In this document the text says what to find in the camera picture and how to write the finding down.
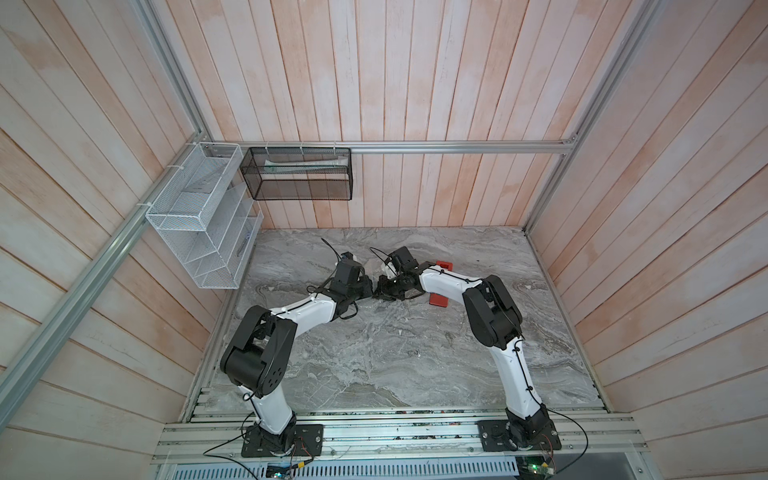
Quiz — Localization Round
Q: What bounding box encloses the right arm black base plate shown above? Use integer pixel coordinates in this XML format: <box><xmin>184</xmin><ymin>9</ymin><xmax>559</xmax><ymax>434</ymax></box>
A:
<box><xmin>477</xmin><ymin>420</ymin><xmax>562</xmax><ymax>452</ymax></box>

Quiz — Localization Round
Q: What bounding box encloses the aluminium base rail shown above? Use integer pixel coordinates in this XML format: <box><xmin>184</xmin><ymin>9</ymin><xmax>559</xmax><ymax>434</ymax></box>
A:
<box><xmin>152</xmin><ymin>408</ymin><xmax>649</xmax><ymax>464</ymax></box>

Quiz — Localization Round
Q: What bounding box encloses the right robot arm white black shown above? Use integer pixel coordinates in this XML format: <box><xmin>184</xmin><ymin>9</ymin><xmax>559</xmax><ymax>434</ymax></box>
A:
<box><xmin>374</xmin><ymin>247</ymin><xmax>562</xmax><ymax>454</ymax></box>

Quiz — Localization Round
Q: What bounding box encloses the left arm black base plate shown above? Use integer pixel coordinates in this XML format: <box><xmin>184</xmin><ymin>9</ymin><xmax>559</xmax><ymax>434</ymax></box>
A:
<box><xmin>241</xmin><ymin>424</ymin><xmax>324</xmax><ymax>458</ymax></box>

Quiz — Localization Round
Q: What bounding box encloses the red tape dispenser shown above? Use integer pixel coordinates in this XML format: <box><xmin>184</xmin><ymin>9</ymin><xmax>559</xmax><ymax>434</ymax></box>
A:
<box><xmin>428</xmin><ymin>260</ymin><xmax>455</xmax><ymax>309</ymax></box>

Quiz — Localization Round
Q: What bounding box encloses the white wire mesh shelf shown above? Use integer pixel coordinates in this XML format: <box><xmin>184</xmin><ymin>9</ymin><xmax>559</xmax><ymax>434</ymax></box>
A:
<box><xmin>146</xmin><ymin>142</ymin><xmax>263</xmax><ymax>290</ymax></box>

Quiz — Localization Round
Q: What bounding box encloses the black mesh wall basket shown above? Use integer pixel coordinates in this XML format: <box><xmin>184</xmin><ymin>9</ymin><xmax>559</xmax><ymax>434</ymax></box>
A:
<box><xmin>240</xmin><ymin>146</ymin><xmax>354</xmax><ymax>201</ymax></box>

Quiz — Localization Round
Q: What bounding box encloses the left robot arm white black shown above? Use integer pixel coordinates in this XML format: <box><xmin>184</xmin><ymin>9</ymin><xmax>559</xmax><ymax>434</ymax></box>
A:
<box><xmin>219</xmin><ymin>252</ymin><xmax>373</xmax><ymax>452</ymax></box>

